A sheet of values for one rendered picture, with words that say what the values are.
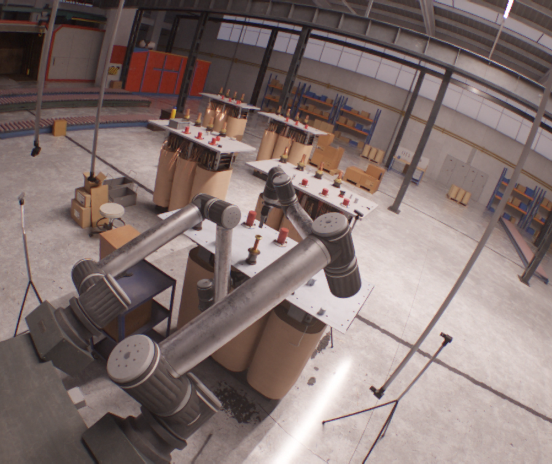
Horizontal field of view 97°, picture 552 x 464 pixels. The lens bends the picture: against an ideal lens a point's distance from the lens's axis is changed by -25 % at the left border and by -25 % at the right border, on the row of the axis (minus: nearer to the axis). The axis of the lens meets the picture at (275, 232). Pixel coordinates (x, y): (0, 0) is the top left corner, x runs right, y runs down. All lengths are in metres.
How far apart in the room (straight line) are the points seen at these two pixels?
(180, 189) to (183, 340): 4.10
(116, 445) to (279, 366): 1.69
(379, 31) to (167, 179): 7.57
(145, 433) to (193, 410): 0.21
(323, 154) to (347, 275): 10.57
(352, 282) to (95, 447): 1.22
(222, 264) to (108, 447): 1.25
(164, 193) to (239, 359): 3.28
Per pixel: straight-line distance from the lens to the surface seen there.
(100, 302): 1.64
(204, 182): 4.70
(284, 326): 2.42
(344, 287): 1.39
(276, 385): 2.85
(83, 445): 1.43
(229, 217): 1.88
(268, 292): 1.12
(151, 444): 1.31
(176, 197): 5.14
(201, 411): 1.29
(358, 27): 10.58
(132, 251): 1.91
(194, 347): 1.10
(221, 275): 2.04
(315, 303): 2.19
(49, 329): 1.67
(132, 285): 2.70
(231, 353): 2.92
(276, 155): 8.26
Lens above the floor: 2.60
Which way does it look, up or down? 25 degrees down
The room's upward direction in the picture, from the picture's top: 18 degrees clockwise
